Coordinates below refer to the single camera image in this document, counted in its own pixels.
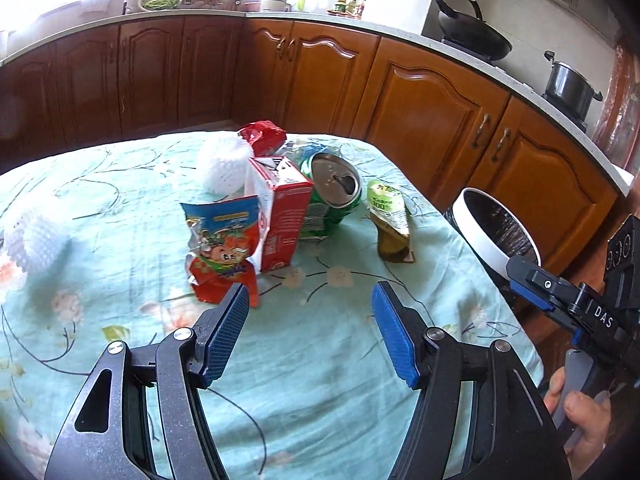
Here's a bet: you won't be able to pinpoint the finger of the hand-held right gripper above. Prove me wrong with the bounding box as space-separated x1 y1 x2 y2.
505 255 583 328

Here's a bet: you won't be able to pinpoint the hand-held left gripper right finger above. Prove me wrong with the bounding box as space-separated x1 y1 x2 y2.
371 281 573 480

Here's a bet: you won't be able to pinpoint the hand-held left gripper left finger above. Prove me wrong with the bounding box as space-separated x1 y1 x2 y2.
44 282 251 480

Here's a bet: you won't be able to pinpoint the white rimmed bin with black bag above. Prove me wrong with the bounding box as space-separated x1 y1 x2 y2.
442 187 543 311

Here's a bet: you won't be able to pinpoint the cartoon printed snack packet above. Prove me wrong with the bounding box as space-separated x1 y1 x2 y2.
180 195 266 308

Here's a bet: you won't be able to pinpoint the red milk carton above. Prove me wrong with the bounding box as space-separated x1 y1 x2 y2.
245 155 315 273

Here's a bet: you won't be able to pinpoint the green label drink pouch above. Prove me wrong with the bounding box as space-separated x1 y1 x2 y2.
366 179 417 263

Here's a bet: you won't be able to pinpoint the crushed green drink can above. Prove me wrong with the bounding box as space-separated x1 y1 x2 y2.
299 151 363 238

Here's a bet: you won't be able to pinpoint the white foam fruit net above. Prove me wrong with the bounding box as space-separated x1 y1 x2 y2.
2 205 68 273
196 132 255 196

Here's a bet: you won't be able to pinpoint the clear plastic wrapper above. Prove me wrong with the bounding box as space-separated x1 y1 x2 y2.
281 141 346 171

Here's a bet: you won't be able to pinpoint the red snack wrapper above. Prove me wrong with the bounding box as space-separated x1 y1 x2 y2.
236 120 288 157

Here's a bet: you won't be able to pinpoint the person's right hand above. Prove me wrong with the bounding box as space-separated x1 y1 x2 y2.
542 367 613 480

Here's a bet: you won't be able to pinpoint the floral light green tablecloth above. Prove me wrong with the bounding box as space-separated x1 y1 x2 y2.
0 132 546 480

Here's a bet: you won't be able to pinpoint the black gas stove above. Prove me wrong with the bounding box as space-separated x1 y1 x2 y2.
440 35 591 133

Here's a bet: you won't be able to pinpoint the steel cooking pot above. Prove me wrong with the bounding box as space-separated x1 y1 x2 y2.
542 50 603 116

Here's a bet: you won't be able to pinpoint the wooden base cabinets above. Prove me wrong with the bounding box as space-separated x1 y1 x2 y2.
0 12 621 281

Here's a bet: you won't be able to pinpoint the black wok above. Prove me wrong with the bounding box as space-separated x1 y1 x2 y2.
414 0 513 61

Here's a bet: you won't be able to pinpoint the white speckled countertop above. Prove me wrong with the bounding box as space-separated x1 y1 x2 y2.
0 7 633 196

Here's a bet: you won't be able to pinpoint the wooden door frame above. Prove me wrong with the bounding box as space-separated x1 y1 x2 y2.
595 45 640 171

